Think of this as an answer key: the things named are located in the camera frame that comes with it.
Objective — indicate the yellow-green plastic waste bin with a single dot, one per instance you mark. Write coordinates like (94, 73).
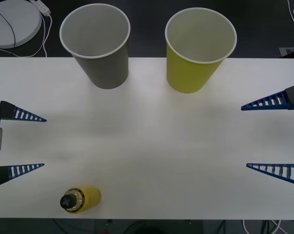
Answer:
(185, 78)

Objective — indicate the white round disc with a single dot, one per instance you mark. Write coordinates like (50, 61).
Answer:
(22, 22)

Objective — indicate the grey plastic waste bin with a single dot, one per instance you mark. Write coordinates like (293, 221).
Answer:
(105, 73)

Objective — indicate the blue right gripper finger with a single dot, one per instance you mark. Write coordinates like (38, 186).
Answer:
(291, 97)
(291, 176)

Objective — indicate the white power strip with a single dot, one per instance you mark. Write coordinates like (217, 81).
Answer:
(43, 6)

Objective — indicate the yellow bottle with black cap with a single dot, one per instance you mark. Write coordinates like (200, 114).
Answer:
(89, 197)

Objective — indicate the grey marker board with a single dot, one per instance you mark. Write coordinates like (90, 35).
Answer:
(287, 50)

